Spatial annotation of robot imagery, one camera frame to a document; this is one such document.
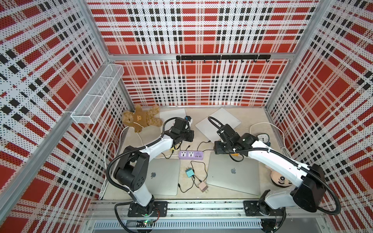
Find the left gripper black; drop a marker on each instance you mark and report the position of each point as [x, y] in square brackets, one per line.
[192, 134]

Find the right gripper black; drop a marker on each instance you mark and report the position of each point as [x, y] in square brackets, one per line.
[218, 149]

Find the teal usb charger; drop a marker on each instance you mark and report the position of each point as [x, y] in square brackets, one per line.
[190, 172]

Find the pink usb charger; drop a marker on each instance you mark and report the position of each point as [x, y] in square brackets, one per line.
[203, 186]

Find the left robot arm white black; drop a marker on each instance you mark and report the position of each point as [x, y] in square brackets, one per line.
[128, 170]

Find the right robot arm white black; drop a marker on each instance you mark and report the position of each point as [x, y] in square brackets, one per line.
[308, 189]

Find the white laptop back left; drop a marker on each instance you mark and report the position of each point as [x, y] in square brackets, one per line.
[173, 113]

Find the silver laptop front right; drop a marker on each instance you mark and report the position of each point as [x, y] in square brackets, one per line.
[238, 176]

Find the silver laptop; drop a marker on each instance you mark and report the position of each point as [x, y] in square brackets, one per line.
[238, 176]
[162, 177]

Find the silver laptop front left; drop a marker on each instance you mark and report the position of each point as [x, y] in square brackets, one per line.
[162, 177]

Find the purple power strip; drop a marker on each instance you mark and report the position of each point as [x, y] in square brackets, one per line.
[191, 155]

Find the brown teddy bear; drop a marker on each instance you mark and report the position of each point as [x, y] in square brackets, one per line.
[140, 119]

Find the plush doll striped hat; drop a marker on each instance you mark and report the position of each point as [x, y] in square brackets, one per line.
[279, 180]

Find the black hook rail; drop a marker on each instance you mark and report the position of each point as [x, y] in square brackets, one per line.
[253, 57]

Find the white wire mesh basket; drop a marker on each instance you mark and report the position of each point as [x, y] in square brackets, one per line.
[91, 106]

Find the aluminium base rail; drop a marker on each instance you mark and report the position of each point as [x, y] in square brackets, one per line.
[203, 216]

